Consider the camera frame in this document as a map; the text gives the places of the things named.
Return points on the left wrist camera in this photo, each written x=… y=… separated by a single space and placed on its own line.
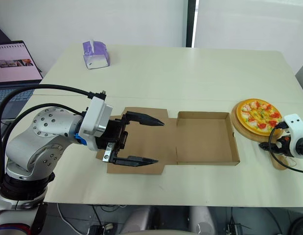
x=96 y=117

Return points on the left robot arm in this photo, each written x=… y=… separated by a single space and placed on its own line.
x=26 y=147

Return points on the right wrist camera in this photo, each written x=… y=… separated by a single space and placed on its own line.
x=294 y=124

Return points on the purple tissue box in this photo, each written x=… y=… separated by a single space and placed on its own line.
x=96 y=57

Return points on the laptop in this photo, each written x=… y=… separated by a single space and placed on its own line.
x=14 y=63

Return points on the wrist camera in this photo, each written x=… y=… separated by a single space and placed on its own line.
x=96 y=117
x=294 y=124

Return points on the brown cardboard pizza box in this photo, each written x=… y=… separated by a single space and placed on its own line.
x=202 y=139

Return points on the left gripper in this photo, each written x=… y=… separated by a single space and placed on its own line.
x=114 y=137

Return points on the pizza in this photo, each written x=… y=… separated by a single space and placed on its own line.
x=259 y=117

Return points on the wooden pizza peel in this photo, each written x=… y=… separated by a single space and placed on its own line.
x=241 y=129

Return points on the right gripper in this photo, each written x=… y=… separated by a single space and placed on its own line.
x=283 y=145

